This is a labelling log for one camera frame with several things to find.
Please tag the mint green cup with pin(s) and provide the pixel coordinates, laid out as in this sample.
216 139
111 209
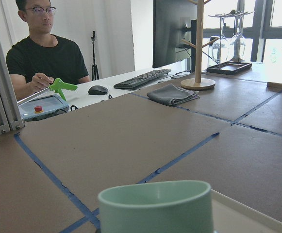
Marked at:
161 207

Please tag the cream rabbit tray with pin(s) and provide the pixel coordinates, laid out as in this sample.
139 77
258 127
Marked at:
231 216

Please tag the black glass holder tray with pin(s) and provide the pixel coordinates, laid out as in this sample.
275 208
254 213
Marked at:
229 67

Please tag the black keyboard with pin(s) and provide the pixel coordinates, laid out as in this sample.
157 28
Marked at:
142 79

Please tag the folded grey cloth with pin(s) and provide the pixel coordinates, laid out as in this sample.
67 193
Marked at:
171 95

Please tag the black computer mouse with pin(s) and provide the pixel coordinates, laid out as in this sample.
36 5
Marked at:
97 90

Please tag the wooden mug tree stand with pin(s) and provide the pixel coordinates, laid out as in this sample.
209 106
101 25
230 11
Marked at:
198 83

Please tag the black tripod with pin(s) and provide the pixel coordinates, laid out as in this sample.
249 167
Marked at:
94 67

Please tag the blue teach pendant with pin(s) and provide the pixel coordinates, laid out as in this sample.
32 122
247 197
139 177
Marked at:
42 108

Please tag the black monitor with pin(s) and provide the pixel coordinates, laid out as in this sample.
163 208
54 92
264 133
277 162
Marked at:
174 21

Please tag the hanging wine glass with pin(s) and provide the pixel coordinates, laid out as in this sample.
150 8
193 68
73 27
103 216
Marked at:
220 48
237 42

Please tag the man in black shirt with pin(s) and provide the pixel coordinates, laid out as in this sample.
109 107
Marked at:
36 61

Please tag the bamboo cutting board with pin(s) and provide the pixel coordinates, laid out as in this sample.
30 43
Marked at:
281 85

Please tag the green handled grabber tool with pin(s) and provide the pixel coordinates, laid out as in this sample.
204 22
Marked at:
58 86

